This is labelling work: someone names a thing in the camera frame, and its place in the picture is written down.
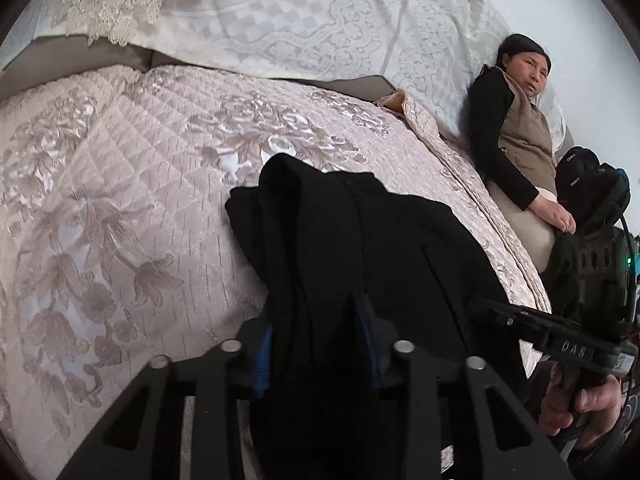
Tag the black backpack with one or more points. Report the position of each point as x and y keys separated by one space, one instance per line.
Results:
x=585 y=185

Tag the beige lace trim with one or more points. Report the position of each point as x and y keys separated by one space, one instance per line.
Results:
x=130 y=5

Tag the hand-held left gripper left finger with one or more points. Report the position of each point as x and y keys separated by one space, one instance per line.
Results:
x=262 y=355

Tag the white patterned lace cover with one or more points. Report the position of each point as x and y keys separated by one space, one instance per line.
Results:
x=325 y=20

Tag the person's right hand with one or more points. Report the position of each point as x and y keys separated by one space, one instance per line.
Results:
x=585 y=405

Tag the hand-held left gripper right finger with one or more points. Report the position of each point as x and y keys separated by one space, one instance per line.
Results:
x=370 y=345

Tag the pink quilted floral bedspread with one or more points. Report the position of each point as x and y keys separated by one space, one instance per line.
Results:
x=125 y=185

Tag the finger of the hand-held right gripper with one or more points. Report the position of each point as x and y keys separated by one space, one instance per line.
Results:
x=505 y=317

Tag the black pants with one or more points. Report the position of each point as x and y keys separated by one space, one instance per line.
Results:
x=350 y=240

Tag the grey upholstered headboard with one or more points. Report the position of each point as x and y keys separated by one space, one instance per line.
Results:
x=75 y=55

